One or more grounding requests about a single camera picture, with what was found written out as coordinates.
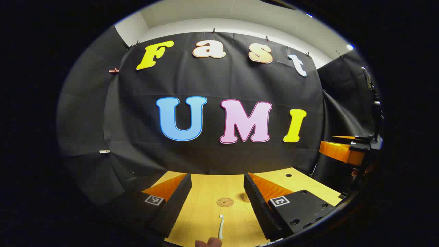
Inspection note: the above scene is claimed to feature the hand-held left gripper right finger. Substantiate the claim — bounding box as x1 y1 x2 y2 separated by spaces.
244 173 337 242

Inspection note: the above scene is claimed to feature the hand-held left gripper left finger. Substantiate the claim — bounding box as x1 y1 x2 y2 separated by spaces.
111 173 192 239

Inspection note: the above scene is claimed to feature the wooden desktop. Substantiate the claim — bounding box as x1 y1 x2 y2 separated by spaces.
151 167 343 247

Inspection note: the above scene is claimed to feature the black backdrop cloth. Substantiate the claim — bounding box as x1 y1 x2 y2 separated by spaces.
57 26 376 206

